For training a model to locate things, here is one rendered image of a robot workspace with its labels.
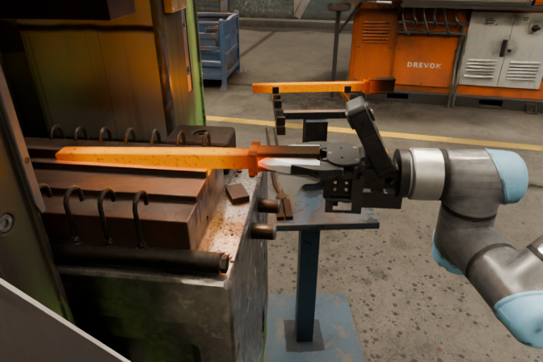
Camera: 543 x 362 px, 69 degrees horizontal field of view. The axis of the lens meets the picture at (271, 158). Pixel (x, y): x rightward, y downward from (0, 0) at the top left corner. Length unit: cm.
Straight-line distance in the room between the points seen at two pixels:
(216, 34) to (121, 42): 343
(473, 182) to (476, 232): 8
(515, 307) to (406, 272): 143
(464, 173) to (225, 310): 36
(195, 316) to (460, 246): 38
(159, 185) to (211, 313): 19
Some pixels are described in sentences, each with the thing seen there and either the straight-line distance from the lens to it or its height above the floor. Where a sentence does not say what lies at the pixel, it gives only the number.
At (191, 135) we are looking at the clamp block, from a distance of 76.
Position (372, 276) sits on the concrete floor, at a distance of 191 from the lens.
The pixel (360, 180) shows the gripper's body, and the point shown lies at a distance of 56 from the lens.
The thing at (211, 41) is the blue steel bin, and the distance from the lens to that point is 429.
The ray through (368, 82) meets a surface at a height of 95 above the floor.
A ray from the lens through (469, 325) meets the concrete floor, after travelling 184.
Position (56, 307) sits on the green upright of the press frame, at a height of 90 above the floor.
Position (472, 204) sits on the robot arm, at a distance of 61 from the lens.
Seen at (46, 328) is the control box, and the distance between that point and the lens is 19.
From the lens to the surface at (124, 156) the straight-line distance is 64.
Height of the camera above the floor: 128
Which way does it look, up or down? 27 degrees down
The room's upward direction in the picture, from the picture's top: straight up
